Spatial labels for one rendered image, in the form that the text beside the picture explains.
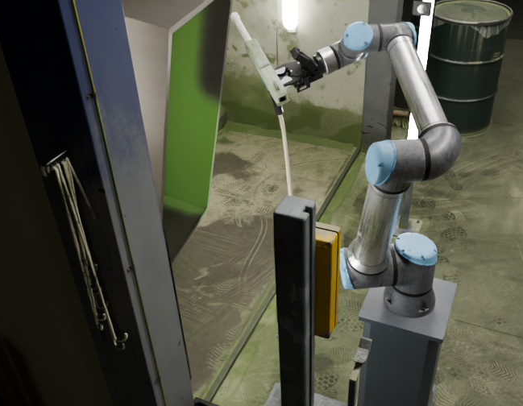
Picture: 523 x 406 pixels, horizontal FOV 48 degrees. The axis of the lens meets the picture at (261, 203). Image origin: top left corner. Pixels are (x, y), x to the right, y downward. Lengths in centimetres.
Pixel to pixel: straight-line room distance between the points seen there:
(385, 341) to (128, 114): 135
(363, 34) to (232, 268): 174
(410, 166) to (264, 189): 242
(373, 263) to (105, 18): 119
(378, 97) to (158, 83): 240
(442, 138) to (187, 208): 172
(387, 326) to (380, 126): 231
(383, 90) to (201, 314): 203
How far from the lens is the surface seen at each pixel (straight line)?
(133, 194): 141
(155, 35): 196
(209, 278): 326
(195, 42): 261
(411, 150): 158
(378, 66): 409
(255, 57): 210
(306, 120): 443
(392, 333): 223
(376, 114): 423
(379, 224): 177
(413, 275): 210
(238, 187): 396
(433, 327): 220
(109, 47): 127
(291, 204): 101
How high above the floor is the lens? 222
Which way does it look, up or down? 35 degrees down
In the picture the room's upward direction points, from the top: 3 degrees counter-clockwise
